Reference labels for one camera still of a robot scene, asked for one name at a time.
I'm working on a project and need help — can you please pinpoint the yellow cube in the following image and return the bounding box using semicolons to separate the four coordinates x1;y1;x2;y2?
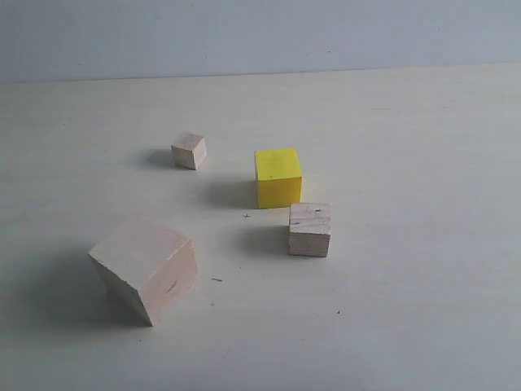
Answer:
254;148;303;209

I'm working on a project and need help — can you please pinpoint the medium wooden cube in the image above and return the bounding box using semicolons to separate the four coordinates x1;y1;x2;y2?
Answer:
288;202;331;257

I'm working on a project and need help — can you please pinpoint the large wooden cube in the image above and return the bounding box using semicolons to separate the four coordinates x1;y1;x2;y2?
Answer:
88;217;199;327

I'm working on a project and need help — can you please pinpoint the small wooden cube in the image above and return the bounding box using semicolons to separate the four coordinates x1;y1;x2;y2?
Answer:
171;132;207;170

